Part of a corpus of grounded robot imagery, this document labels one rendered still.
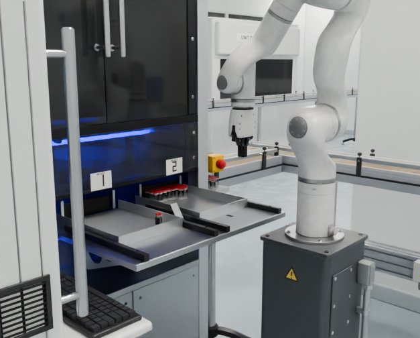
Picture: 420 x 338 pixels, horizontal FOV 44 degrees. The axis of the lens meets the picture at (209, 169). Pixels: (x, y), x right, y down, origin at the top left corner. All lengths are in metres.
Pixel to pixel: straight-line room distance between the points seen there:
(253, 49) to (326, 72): 0.27
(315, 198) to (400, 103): 1.54
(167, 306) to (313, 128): 1.00
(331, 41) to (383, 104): 1.59
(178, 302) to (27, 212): 1.27
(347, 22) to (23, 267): 1.12
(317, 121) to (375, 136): 1.64
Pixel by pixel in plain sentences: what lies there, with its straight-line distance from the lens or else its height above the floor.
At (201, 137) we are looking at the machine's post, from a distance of 2.11.
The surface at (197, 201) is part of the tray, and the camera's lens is 2.03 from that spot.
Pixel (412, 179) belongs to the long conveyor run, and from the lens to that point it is 2.46.
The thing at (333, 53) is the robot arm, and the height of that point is 1.44.
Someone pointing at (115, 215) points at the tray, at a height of 0.88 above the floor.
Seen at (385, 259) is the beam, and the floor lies 0.50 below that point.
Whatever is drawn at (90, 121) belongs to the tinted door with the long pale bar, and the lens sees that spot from 1.77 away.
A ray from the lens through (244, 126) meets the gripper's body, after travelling 1.82.
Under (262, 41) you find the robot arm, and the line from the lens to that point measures 1.73.
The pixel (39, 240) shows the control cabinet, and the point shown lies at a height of 1.08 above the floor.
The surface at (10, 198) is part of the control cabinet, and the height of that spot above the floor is 1.17.
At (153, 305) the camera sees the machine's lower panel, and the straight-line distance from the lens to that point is 2.11.
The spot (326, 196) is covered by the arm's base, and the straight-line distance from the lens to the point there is 1.66.
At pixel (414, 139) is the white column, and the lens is 3.09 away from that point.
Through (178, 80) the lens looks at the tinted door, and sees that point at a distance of 2.01.
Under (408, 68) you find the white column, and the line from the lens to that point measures 3.09.
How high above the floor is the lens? 1.42
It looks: 12 degrees down
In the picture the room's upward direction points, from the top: straight up
